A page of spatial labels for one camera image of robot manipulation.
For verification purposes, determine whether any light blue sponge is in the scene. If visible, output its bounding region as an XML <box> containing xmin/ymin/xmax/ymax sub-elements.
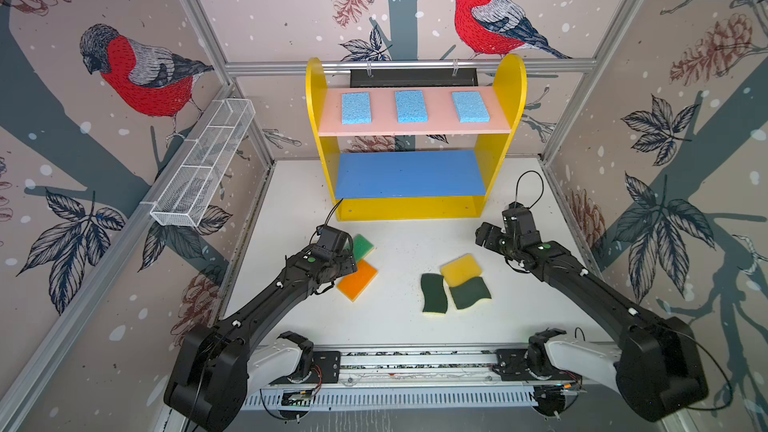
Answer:
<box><xmin>341</xmin><ymin>92</ymin><xmax>372</xmax><ymax>125</ymax></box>
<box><xmin>452</xmin><ymin>91</ymin><xmax>490</xmax><ymax>123</ymax></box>
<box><xmin>395</xmin><ymin>90</ymin><xmax>428</xmax><ymax>124</ymax></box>

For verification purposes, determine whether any black bar behind shelf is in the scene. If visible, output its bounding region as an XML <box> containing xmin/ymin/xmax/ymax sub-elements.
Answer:
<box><xmin>350</xmin><ymin>68</ymin><xmax>479</xmax><ymax>88</ymax></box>

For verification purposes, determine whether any white wire mesh basket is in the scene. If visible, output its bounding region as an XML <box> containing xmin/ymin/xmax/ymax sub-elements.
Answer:
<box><xmin>150</xmin><ymin>98</ymin><xmax>255</xmax><ymax>227</ymax></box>

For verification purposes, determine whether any yellow sponge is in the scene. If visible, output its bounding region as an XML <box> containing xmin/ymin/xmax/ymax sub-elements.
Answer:
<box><xmin>440</xmin><ymin>254</ymin><xmax>482</xmax><ymax>288</ymax></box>

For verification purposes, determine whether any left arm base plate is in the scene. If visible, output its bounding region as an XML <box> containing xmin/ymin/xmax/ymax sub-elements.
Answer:
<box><xmin>269</xmin><ymin>351</ymin><xmax>341</xmax><ymax>386</ymax></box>

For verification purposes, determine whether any aluminium front rail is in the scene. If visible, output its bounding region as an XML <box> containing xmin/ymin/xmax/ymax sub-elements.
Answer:
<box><xmin>170</xmin><ymin>344</ymin><xmax>670</xmax><ymax>391</ymax></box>

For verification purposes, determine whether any green topped sponge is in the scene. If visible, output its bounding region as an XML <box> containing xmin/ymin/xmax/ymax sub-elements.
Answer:
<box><xmin>353</xmin><ymin>234</ymin><xmax>375</xmax><ymax>262</ymax></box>

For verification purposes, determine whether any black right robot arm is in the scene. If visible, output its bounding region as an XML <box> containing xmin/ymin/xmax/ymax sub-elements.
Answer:
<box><xmin>475</xmin><ymin>202</ymin><xmax>709</xmax><ymax>422</ymax></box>

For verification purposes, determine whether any yellow shelf unit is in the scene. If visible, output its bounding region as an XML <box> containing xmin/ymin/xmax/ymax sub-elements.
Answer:
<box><xmin>306</xmin><ymin>56</ymin><xmax>528</xmax><ymax>221</ymax></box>

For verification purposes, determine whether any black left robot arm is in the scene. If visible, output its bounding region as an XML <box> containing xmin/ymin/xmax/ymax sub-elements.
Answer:
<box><xmin>163</xmin><ymin>225</ymin><xmax>357</xmax><ymax>431</ymax></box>

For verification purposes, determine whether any orange topped sponge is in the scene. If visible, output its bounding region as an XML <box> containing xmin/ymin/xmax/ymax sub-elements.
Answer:
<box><xmin>337</xmin><ymin>260</ymin><xmax>378</xmax><ymax>302</ymax></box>

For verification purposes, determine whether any dark green wavy scourer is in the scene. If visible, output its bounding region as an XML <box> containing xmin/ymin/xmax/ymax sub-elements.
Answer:
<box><xmin>420</xmin><ymin>273</ymin><xmax>448</xmax><ymax>315</ymax></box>
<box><xmin>450</xmin><ymin>276</ymin><xmax>492</xmax><ymax>310</ymax></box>

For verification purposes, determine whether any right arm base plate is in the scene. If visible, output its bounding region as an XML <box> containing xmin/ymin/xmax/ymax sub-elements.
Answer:
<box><xmin>491</xmin><ymin>348</ymin><xmax>582</xmax><ymax>384</ymax></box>

